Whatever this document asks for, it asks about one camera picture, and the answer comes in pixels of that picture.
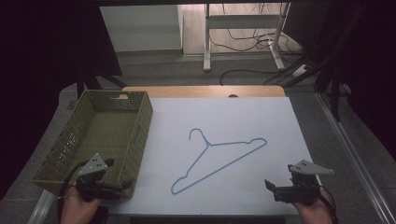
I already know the green woven plastic basket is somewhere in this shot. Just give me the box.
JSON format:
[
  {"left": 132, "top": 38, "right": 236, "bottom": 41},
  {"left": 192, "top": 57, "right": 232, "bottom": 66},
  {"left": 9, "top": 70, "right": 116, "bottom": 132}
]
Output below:
[{"left": 30, "top": 89, "right": 154, "bottom": 200}]

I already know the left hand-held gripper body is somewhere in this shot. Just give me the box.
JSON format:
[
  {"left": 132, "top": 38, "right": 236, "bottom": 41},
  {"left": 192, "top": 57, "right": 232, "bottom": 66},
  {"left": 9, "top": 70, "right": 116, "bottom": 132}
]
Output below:
[{"left": 76, "top": 152, "right": 124, "bottom": 202}]

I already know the white metal desk frame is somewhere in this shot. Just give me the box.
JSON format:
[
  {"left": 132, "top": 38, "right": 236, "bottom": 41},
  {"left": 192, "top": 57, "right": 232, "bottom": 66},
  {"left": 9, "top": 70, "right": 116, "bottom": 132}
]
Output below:
[{"left": 203, "top": 3, "right": 292, "bottom": 73}]

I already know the white cabinet panel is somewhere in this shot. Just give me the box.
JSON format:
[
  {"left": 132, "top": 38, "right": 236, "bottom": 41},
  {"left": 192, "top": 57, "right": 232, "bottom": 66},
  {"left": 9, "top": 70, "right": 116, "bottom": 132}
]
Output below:
[{"left": 99, "top": 4, "right": 185, "bottom": 53}]

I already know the black floor cable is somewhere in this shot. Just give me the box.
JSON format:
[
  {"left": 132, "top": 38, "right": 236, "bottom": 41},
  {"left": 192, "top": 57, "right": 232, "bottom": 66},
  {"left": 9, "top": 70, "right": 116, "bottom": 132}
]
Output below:
[{"left": 219, "top": 68, "right": 281, "bottom": 87}]

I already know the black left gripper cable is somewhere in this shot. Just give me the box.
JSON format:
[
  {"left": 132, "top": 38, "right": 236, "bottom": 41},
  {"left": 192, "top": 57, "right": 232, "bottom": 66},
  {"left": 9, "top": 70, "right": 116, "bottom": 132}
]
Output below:
[{"left": 56, "top": 160, "right": 92, "bottom": 224}]

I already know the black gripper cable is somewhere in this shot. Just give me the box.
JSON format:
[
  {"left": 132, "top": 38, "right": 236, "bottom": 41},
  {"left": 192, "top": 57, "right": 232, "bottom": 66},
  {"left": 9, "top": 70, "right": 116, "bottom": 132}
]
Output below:
[
  {"left": 317, "top": 183, "right": 340, "bottom": 224},
  {"left": 56, "top": 160, "right": 92, "bottom": 224}
]

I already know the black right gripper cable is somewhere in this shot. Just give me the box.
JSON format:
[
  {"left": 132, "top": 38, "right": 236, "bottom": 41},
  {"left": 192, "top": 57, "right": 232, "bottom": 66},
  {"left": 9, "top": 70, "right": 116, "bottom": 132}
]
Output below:
[{"left": 317, "top": 183, "right": 340, "bottom": 224}]

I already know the wooden table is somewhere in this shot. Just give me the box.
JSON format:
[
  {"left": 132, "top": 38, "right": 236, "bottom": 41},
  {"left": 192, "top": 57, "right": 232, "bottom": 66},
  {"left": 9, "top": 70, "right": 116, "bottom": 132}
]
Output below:
[{"left": 122, "top": 85, "right": 287, "bottom": 99}]

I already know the black metal stand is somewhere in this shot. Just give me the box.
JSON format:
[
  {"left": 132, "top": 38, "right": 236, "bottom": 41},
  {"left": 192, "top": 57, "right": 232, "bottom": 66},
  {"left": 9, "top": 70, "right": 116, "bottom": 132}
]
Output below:
[
  {"left": 76, "top": 69, "right": 128, "bottom": 101},
  {"left": 311, "top": 4, "right": 367, "bottom": 123}
]

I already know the aluminium rail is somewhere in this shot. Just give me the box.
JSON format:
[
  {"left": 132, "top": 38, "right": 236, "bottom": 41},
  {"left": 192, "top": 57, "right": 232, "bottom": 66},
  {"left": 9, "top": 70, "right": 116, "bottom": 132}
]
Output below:
[
  {"left": 315, "top": 91, "right": 396, "bottom": 224},
  {"left": 27, "top": 189, "right": 58, "bottom": 224}
]

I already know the white table mat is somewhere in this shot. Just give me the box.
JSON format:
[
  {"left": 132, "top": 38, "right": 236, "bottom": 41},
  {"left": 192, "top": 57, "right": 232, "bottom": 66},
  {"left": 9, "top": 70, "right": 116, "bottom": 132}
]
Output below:
[{"left": 100, "top": 96, "right": 321, "bottom": 217}]

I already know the blue wire clothes hanger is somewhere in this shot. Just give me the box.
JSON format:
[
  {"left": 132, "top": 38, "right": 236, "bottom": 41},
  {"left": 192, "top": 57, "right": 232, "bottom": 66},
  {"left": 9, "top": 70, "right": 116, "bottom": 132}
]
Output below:
[{"left": 170, "top": 128, "right": 268, "bottom": 196}]

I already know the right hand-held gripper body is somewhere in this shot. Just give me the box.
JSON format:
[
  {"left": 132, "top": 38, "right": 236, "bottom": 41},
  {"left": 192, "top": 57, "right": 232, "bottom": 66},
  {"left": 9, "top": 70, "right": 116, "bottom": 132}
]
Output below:
[{"left": 273, "top": 159, "right": 335, "bottom": 207}]

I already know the person's left hand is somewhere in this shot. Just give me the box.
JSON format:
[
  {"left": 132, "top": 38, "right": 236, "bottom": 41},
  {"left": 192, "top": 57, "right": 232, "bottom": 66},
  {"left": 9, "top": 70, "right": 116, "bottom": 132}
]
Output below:
[{"left": 60, "top": 186, "right": 103, "bottom": 224}]

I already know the person's right hand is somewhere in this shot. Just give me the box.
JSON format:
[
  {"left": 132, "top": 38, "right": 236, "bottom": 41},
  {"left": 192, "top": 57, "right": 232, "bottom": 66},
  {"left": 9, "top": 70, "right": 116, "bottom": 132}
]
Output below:
[{"left": 292, "top": 188, "right": 334, "bottom": 224}]

